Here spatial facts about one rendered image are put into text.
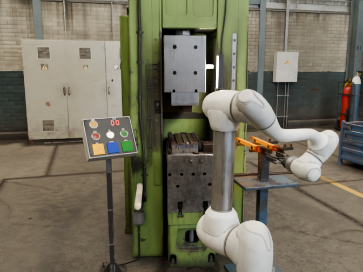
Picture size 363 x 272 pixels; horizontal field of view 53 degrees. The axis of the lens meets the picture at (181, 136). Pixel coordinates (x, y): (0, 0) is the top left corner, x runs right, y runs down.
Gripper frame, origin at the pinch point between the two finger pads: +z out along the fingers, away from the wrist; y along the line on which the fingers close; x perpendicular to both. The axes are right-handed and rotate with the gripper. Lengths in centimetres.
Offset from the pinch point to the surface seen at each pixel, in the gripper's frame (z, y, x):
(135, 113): 85, -70, 17
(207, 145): 61, -20, -6
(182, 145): 65, -39, -6
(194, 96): 63, -30, 31
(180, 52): 65, -40, 62
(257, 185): 21.3, 1.5, -26.1
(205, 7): 76, -18, 95
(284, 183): 21.7, 22.0, -26.2
